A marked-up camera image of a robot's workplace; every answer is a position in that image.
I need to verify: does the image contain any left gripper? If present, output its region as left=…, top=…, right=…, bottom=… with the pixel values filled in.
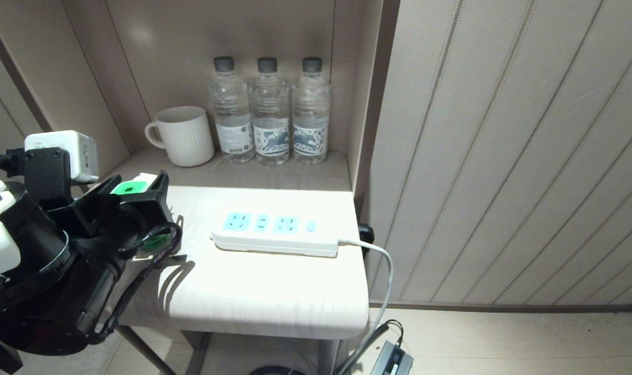
left=48, top=170, right=174, bottom=261

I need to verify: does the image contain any green white mosquito repellent device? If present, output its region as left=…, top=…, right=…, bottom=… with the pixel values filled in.
left=109, top=172, right=172, bottom=261

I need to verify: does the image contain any white power strip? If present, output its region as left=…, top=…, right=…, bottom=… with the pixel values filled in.
left=211, top=210, right=341, bottom=258

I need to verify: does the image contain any black power adapter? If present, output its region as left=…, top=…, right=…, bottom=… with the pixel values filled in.
left=369, top=340, right=414, bottom=375

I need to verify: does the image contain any white ribbed mug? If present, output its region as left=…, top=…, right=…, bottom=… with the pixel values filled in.
left=144, top=106, right=216, bottom=168

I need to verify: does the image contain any clear water bottle plain label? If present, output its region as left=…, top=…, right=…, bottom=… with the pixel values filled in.
left=208, top=56, right=255, bottom=164

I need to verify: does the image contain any white side table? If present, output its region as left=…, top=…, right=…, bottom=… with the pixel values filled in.
left=107, top=185, right=372, bottom=375

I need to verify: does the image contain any clear water bottle blue label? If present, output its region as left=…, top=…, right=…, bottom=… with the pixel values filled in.
left=248, top=57, right=290, bottom=166
left=292, top=57, right=331, bottom=165

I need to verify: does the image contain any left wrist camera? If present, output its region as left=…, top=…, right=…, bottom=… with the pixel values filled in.
left=23, top=130, right=99, bottom=209

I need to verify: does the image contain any black wall plug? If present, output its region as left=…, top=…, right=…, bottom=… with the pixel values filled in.
left=358, top=223, right=375, bottom=258

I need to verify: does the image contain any white power strip cable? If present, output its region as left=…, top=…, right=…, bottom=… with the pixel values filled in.
left=338, top=238, right=395, bottom=375

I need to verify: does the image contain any black adapter cable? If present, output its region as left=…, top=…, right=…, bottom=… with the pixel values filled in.
left=346, top=320, right=404, bottom=375

